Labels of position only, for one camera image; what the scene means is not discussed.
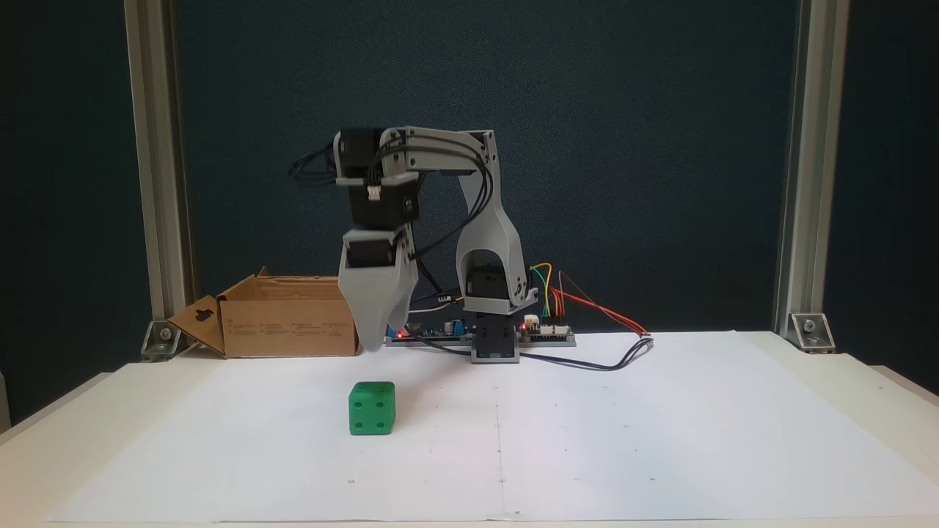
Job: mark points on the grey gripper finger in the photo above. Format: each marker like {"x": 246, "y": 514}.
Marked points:
{"x": 374, "y": 301}
{"x": 411, "y": 282}

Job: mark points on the open cardboard box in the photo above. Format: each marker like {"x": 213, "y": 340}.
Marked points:
{"x": 286, "y": 323}

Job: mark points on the metal corner bracket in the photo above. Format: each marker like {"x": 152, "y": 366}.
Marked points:
{"x": 163, "y": 339}
{"x": 810, "y": 330}

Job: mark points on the aluminium frame post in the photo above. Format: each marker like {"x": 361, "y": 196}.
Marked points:
{"x": 810, "y": 183}
{"x": 158, "y": 183}

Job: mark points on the blue circuit board red LED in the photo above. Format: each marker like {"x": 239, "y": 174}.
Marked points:
{"x": 436, "y": 331}

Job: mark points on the large white paper sheet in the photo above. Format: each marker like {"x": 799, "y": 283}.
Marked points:
{"x": 587, "y": 440}

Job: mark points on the green dice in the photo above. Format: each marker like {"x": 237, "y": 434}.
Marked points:
{"x": 371, "y": 409}

